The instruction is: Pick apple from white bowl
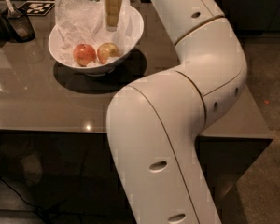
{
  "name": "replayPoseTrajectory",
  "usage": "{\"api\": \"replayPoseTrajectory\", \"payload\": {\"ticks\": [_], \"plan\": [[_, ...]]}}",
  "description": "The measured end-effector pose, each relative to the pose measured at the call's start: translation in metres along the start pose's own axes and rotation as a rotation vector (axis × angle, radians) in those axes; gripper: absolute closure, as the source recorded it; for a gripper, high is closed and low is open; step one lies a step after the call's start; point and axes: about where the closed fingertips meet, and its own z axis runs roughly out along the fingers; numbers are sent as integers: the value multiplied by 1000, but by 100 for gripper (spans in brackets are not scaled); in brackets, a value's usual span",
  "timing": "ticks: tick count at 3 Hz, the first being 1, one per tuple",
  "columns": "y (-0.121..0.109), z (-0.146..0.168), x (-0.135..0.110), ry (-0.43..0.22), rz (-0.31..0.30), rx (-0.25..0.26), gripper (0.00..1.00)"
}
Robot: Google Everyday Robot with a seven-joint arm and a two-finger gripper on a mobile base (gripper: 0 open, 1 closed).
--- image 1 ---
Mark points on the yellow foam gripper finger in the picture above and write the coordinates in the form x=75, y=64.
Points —
x=112, y=11

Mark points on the yellow-red apple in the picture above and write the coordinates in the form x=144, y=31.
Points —
x=107, y=50

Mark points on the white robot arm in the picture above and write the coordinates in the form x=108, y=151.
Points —
x=153, y=122

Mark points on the white bowl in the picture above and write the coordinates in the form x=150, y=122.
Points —
x=73, y=28

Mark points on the red apple on left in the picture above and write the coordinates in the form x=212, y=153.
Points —
x=84, y=54

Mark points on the white crumpled paper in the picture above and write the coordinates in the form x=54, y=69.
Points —
x=82, y=6

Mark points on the black white fiducial marker card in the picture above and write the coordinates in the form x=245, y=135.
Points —
x=37, y=8

